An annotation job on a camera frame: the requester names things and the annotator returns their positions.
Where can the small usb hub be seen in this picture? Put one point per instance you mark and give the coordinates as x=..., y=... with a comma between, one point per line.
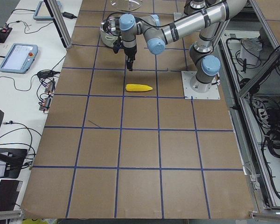
x=44, y=104
x=50, y=87

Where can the black monitor stand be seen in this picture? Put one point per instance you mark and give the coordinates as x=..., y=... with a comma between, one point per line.
x=11, y=161

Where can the black power adapter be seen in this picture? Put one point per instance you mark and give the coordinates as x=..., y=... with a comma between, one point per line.
x=68, y=15

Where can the aluminium frame post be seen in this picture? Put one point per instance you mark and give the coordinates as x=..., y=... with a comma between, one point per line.
x=59, y=23

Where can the near teach pendant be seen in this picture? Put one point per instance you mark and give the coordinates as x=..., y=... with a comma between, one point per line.
x=19, y=58

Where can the glass pot lid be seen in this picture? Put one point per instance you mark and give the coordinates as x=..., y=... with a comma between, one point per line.
x=126, y=5

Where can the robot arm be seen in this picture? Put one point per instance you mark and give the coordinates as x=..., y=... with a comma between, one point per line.
x=199, y=16
x=198, y=4

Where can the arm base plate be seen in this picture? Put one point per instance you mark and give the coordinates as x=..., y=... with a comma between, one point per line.
x=193, y=89
x=178, y=15

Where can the teach pendant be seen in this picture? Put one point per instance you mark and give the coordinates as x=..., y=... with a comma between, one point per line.
x=41, y=13
x=19, y=58

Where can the pale green steel pot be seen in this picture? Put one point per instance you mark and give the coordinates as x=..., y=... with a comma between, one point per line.
x=109, y=30

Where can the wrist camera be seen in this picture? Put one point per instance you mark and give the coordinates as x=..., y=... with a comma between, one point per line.
x=117, y=45

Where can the far teach pendant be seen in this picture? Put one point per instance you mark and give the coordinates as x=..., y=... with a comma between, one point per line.
x=41, y=13

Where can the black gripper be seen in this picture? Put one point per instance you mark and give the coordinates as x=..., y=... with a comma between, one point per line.
x=130, y=52

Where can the yellow corn cob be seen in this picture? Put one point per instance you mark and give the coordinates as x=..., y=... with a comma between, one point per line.
x=138, y=88

